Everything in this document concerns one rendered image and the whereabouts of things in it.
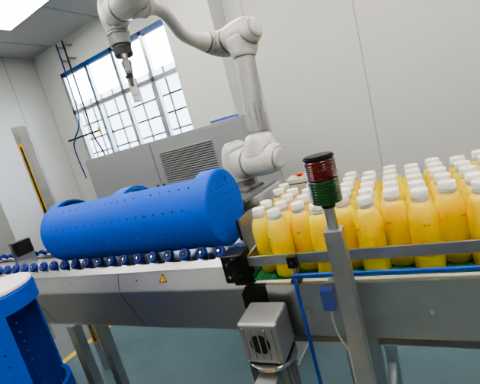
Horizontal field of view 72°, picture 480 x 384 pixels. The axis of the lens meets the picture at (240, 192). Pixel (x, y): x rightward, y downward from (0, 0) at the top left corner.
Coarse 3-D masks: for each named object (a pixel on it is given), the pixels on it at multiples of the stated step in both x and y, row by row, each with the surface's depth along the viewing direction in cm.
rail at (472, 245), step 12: (468, 240) 75; (300, 252) 92; (312, 252) 90; (324, 252) 89; (360, 252) 85; (372, 252) 84; (384, 252) 83; (396, 252) 81; (408, 252) 80; (420, 252) 79; (432, 252) 78; (444, 252) 77; (456, 252) 76; (468, 252) 75; (252, 264) 99; (264, 264) 97; (276, 264) 96
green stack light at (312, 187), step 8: (312, 184) 66; (320, 184) 65; (328, 184) 65; (336, 184) 66; (312, 192) 67; (320, 192) 66; (328, 192) 65; (336, 192) 66; (312, 200) 68; (320, 200) 66; (328, 200) 66; (336, 200) 66
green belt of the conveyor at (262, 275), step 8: (392, 264) 89; (448, 264) 82; (456, 264) 81; (464, 264) 80; (472, 264) 79; (256, 272) 106; (264, 272) 104; (272, 272) 103; (304, 272) 98; (312, 272) 97; (256, 280) 101
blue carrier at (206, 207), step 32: (128, 192) 134; (160, 192) 120; (192, 192) 112; (224, 192) 121; (64, 224) 139; (96, 224) 131; (128, 224) 123; (160, 224) 117; (192, 224) 112; (224, 224) 117; (64, 256) 148; (96, 256) 143
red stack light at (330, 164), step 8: (328, 160) 65; (304, 168) 68; (312, 168) 65; (320, 168) 65; (328, 168) 65; (336, 168) 66; (312, 176) 66; (320, 176) 65; (328, 176) 65; (336, 176) 66
